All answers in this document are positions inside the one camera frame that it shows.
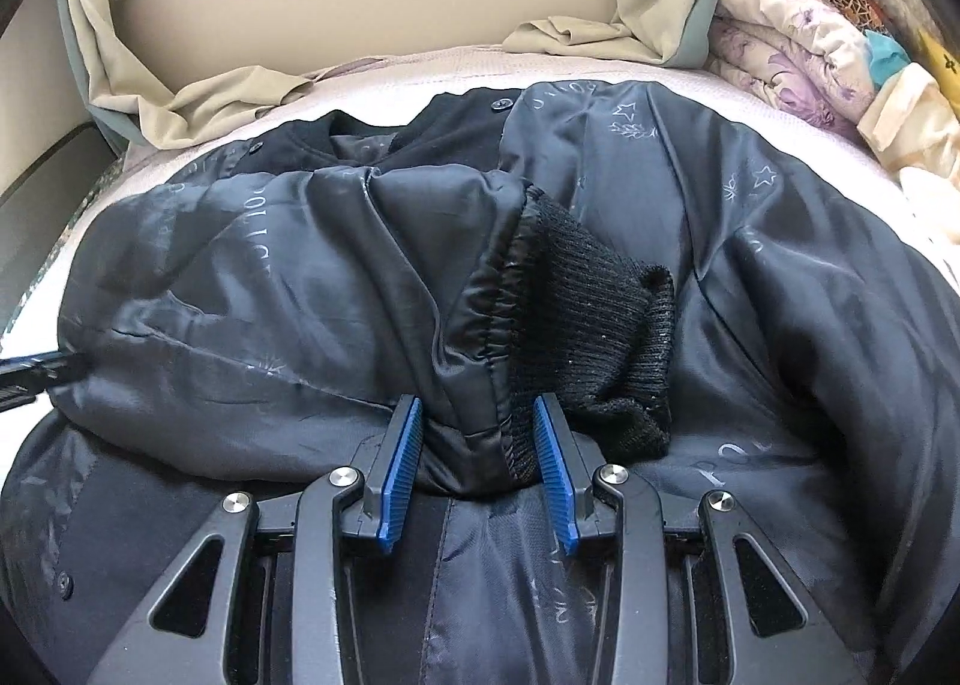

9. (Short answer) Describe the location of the teal cloth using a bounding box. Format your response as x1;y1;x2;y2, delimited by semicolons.
866;31;911;88

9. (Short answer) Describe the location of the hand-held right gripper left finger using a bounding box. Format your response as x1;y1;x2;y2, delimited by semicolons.
86;394;426;685

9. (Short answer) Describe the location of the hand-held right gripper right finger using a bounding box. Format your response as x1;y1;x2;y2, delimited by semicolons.
532;392;863;685

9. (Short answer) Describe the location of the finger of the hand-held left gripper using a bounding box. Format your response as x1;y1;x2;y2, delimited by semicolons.
0;350;77;410

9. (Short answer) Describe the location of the cream floral quilt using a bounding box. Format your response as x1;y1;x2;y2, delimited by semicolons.
709;0;960;169

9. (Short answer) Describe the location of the dark grey padded jacket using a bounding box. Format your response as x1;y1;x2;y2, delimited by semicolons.
0;79;960;685

